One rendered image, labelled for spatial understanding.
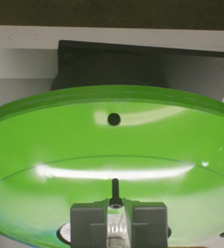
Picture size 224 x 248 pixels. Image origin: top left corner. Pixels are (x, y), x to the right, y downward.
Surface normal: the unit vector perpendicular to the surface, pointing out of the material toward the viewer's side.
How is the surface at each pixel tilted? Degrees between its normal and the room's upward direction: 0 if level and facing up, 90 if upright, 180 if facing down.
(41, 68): 0
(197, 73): 0
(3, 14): 0
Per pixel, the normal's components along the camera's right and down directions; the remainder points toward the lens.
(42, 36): 0.04, -0.59
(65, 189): -0.07, 0.65
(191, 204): 0.14, 0.71
